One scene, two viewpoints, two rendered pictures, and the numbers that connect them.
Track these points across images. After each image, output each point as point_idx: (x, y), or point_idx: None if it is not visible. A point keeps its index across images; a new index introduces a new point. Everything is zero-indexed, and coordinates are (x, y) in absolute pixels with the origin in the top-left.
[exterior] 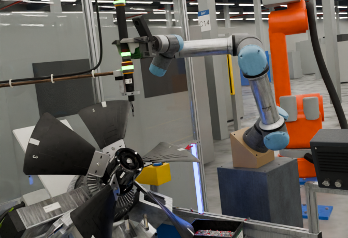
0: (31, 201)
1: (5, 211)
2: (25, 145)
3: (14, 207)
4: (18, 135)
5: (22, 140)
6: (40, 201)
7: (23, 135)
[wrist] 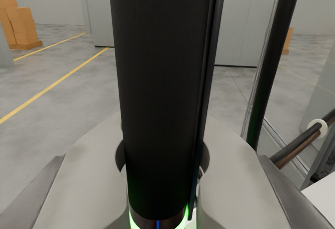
0: (198, 188)
1: (199, 170)
2: (308, 192)
3: (200, 176)
4: (326, 180)
5: (318, 187)
6: (197, 196)
7: (331, 186)
